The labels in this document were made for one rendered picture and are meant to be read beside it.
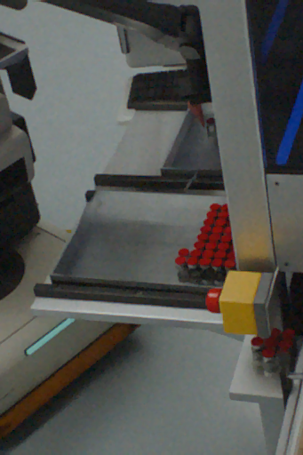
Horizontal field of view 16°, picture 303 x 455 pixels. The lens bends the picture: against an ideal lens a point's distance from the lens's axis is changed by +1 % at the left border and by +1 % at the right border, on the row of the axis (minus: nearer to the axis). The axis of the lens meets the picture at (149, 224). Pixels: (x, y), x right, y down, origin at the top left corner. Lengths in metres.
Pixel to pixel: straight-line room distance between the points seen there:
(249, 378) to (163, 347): 1.37
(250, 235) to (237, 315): 0.12
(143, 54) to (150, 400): 0.92
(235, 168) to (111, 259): 0.48
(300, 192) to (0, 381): 1.38
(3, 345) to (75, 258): 0.82
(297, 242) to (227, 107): 0.25
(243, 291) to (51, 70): 2.99
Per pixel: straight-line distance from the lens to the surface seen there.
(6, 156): 2.58
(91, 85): 4.38
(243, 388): 1.73
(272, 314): 1.68
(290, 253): 1.68
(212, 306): 1.69
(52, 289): 1.95
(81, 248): 2.05
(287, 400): 1.64
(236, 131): 1.56
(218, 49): 1.50
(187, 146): 2.28
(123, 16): 2.02
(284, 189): 1.61
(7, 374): 2.81
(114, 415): 2.95
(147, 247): 2.02
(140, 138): 2.34
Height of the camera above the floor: 2.12
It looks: 37 degrees down
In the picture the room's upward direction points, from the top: 12 degrees counter-clockwise
